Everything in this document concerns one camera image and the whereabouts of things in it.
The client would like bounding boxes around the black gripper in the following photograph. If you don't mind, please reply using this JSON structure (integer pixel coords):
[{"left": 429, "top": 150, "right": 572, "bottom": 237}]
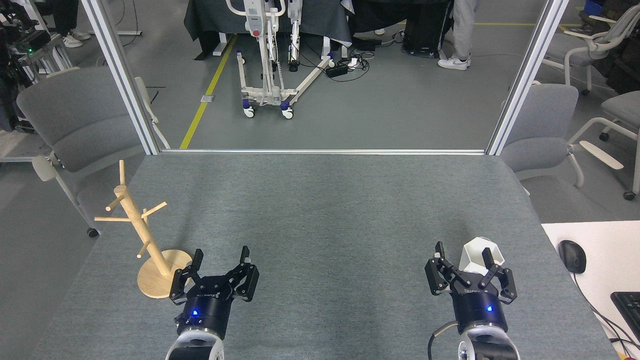
[
  {"left": 169, "top": 246, "right": 260, "bottom": 337},
  {"left": 425, "top": 241, "right": 518, "bottom": 333}
]

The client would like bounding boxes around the white hexagonal cup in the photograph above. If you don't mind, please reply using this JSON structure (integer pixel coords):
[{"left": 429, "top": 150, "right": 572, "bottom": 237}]
[{"left": 461, "top": 236, "right": 506, "bottom": 276}]

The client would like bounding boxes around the wooden cup rack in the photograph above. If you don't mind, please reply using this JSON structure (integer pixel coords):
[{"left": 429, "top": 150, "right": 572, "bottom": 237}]
[{"left": 94, "top": 160, "right": 195, "bottom": 299}]

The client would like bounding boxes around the black equipment rack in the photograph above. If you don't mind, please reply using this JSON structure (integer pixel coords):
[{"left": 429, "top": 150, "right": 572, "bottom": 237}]
[{"left": 0, "top": 0, "right": 76, "bottom": 133}]

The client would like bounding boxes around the black computer mouse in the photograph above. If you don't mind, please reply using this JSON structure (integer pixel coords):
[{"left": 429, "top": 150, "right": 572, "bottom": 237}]
[{"left": 558, "top": 240, "right": 587, "bottom": 274}]

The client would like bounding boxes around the white desk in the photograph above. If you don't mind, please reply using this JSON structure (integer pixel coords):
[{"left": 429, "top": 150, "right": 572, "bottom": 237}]
[{"left": 541, "top": 220, "right": 640, "bottom": 360}]

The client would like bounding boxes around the black keyboard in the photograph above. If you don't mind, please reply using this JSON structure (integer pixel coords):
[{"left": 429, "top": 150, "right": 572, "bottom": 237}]
[{"left": 610, "top": 291, "right": 640, "bottom": 346}]

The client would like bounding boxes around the grey chair with beige armrests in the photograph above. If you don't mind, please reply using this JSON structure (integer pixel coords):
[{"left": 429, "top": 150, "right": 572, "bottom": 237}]
[
  {"left": 16, "top": 66, "right": 171, "bottom": 238},
  {"left": 500, "top": 80, "right": 625, "bottom": 197}
]

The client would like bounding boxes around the white wheeled stand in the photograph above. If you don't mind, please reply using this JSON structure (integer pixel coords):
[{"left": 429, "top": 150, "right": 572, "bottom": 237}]
[{"left": 225, "top": 0, "right": 337, "bottom": 120}]

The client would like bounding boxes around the grey wheeled office chair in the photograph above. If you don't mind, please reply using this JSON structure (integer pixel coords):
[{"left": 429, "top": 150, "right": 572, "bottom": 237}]
[{"left": 569, "top": 90, "right": 640, "bottom": 202}]

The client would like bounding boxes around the white office chair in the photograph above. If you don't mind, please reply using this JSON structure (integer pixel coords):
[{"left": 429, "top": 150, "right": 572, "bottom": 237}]
[{"left": 542, "top": 5, "right": 640, "bottom": 96}]

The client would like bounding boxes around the dark table cloth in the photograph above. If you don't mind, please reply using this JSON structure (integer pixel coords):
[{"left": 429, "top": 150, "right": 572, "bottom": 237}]
[{"left": 183, "top": 0, "right": 353, "bottom": 61}]

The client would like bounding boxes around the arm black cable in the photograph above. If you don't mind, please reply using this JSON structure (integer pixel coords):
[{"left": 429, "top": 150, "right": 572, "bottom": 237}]
[{"left": 427, "top": 322, "right": 460, "bottom": 360}]

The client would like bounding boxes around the black mouse cable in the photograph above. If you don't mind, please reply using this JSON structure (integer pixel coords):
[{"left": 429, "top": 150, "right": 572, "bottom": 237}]
[{"left": 571, "top": 272, "right": 640, "bottom": 351}]

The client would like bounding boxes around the silver frame crossbar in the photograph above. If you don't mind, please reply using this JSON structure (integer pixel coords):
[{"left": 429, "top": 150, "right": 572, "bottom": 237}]
[{"left": 160, "top": 148, "right": 487, "bottom": 156}]

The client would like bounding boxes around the silver frame post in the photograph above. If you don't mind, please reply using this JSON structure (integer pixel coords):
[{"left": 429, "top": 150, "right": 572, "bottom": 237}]
[
  {"left": 80, "top": 0, "right": 161, "bottom": 156},
  {"left": 486, "top": 0, "right": 571, "bottom": 156}
]

